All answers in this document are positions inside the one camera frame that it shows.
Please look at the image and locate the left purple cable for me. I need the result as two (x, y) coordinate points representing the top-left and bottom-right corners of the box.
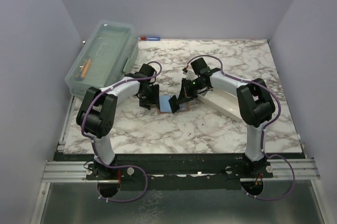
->
(81, 61), (163, 203)

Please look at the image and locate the orange tool inside box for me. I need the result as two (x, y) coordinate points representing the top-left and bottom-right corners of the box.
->
(76, 58), (92, 80)

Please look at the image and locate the white rectangular tray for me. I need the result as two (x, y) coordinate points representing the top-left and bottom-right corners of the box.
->
(197, 88), (243, 122)

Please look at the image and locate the purple cable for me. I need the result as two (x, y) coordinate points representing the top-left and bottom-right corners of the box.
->
(81, 61), (163, 203)
(183, 55), (296, 201)

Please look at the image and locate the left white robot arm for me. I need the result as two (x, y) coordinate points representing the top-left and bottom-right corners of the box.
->
(76, 62), (162, 179)

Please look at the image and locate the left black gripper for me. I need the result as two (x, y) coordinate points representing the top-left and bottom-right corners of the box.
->
(139, 84), (160, 109)

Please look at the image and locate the red blue screwdriver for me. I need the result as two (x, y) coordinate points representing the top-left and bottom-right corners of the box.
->
(139, 36), (161, 41)

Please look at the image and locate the aluminium rail frame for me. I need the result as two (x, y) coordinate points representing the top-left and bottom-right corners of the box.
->
(43, 97), (320, 182)

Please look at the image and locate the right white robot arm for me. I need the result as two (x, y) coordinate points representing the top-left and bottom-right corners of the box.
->
(169, 57), (276, 178)

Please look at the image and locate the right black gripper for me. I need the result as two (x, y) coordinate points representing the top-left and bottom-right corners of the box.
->
(176, 78), (206, 105)

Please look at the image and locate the tan leather card holder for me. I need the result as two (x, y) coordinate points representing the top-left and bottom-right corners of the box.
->
(157, 95), (190, 114)

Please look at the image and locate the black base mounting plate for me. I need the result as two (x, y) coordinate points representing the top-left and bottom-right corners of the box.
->
(54, 152), (273, 191)

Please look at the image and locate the clear green plastic box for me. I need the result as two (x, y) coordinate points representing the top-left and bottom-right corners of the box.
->
(65, 20), (138, 99)

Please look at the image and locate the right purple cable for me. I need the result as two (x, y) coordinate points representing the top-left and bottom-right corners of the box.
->
(183, 55), (296, 201)

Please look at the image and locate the dark blue credit card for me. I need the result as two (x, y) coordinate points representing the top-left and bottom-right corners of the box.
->
(168, 95), (180, 114)

